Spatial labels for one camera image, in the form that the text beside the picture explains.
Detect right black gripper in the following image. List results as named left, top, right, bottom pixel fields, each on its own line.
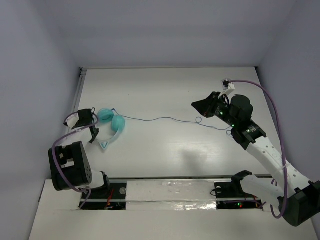
left=191, top=92, right=238, bottom=128

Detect aluminium rail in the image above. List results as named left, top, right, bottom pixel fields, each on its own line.
left=72, top=67, right=87, bottom=112

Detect teal cat-ear headphones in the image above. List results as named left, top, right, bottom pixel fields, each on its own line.
left=96, top=108, right=126, bottom=151

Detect white foam strip with tape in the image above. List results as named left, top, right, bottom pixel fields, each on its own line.
left=125, top=180, right=217, bottom=211

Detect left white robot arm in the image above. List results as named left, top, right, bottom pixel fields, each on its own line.
left=48, top=108, right=111, bottom=197

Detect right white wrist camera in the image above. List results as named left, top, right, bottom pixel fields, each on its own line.
left=221, top=78, right=235, bottom=91

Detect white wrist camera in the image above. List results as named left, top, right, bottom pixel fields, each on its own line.
left=221, top=78, right=235, bottom=91
left=65, top=116, right=79, bottom=128

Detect thin blue headphone cable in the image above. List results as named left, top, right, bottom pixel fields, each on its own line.
left=111, top=108, right=233, bottom=137

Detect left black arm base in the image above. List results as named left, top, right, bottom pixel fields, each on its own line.
left=79, top=182, right=127, bottom=211

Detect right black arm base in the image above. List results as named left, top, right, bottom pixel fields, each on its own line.
left=210, top=170, right=265, bottom=210

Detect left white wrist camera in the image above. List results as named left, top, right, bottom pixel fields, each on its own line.
left=65, top=116, right=79, bottom=128

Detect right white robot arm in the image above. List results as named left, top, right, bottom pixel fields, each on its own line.
left=191, top=92, right=320, bottom=227

